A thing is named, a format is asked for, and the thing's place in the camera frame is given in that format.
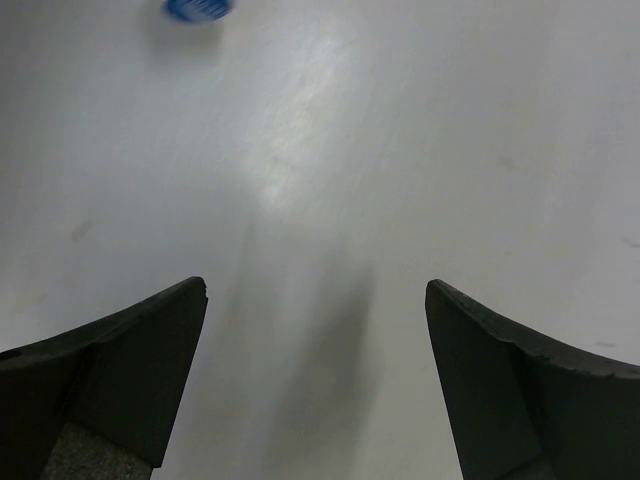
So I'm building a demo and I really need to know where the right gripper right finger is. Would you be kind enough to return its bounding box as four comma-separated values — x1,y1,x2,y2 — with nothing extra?
425,280,639,479

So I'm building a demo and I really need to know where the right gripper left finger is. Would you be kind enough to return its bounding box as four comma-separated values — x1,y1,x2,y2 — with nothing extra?
1,277,208,479

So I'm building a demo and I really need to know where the clear bottle blue label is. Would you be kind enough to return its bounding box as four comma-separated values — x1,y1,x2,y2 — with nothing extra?
165,0,234,24

